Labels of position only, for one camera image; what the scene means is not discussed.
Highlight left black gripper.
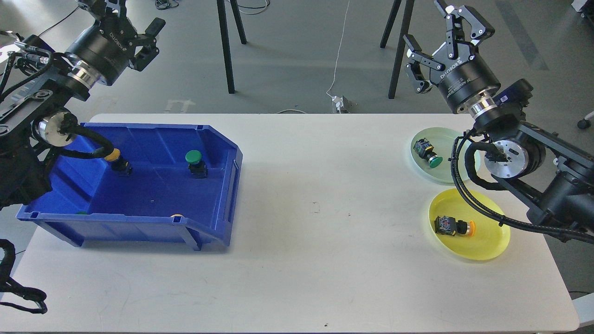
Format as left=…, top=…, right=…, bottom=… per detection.
left=66, top=0, right=166, bottom=85

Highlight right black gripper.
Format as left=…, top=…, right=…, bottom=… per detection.
left=403, top=0, right=503, bottom=114

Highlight green push button front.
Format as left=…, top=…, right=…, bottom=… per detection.
left=413, top=138, right=443, bottom=168

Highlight green push button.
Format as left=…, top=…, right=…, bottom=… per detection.
left=413, top=138, right=443, bottom=168
left=185, top=150, right=208, bottom=179

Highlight yellow push button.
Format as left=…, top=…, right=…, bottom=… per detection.
left=104, top=148, right=132, bottom=175
left=433, top=216, right=476, bottom=237

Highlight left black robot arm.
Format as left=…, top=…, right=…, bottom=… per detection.
left=0, top=0, right=166, bottom=207

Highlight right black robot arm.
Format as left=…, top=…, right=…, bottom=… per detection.
left=403, top=0, right=594, bottom=244

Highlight light green plate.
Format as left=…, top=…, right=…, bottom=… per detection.
left=409, top=127, right=463, bottom=184

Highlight yellow push button back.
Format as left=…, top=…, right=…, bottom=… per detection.
left=104, top=148, right=132, bottom=175

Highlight green push button back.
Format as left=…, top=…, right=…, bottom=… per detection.
left=185, top=150, right=208, bottom=179

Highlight yellow plate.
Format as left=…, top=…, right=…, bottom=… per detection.
left=428, top=188, right=511, bottom=261

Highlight black tripod legs right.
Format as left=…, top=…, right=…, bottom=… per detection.
left=380, top=0, right=415, bottom=99

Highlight black tripod legs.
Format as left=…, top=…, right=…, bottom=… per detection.
left=380, top=0, right=415, bottom=99
left=217, top=0, right=248, bottom=94

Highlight black tripod legs left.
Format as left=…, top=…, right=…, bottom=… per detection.
left=217, top=0, right=248, bottom=94

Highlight white power adapter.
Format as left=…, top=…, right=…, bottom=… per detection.
left=331, top=96, right=352, bottom=114

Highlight blue plastic bin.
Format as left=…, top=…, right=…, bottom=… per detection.
left=16, top=122, right=243, bottom=251

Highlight white cable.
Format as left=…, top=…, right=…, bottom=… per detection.
left=326, top=0, right=351, bottom=99

